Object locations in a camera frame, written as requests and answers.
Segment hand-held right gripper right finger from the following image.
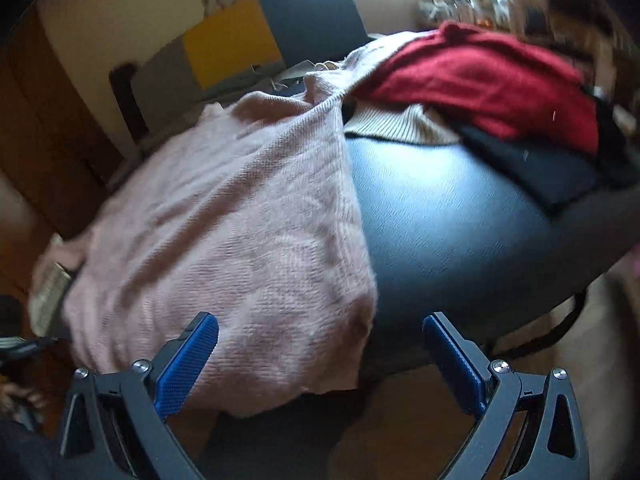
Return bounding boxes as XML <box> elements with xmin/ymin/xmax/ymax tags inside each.
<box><xmin>421</xmin><ymin>311</ymin><xmax>591</xmax><ymax>480</ymax></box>

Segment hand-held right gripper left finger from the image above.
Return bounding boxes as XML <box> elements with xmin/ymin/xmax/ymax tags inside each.
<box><xmin>52</xmin><ymin>311</ymin><xmax>221</xmax><ymax>480</ymax></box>

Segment pink knit sweater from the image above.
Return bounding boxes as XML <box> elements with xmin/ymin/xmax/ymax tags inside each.
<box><xmin>29</xmin><ymin>30</ymin><xmax>446</xmax><ymax>419</ymax></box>

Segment black garment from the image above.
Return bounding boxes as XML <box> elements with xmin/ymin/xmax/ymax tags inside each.
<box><xmin>459</xmin><ymin>85</ymin><xmax>640</xmax><ymax>217</ymax></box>

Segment cream ribbed sweater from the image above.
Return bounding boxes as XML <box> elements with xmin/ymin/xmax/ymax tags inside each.
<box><xmin>344</xmin><ymin>101</ymin><xmax>464</xmax><ymax>146</ymax></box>

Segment brown wooden wardrobe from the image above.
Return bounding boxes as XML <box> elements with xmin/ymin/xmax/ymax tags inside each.
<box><xmin>0</xmin><ymin>5</ymin><xmax>127</xmax><ymax>281</ymax></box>

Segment red sweater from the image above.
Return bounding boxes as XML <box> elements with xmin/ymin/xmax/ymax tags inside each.
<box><xmin>350</xmin><ymin>20</ymin><xmax>602</xmax><ymax>157</ymax></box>

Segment grey cloth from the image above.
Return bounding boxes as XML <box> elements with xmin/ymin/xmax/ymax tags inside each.
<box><xmin>200</xmin><ymin>57</ymin><xmax>347</xmax><ymax>107</ymax></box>

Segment grey yellow blue padded headboard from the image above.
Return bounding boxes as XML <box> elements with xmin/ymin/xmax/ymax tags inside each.
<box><xmin>132</xmin><ymin>0</ymin><xmax>371</xmax><ymax>127</ymax></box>

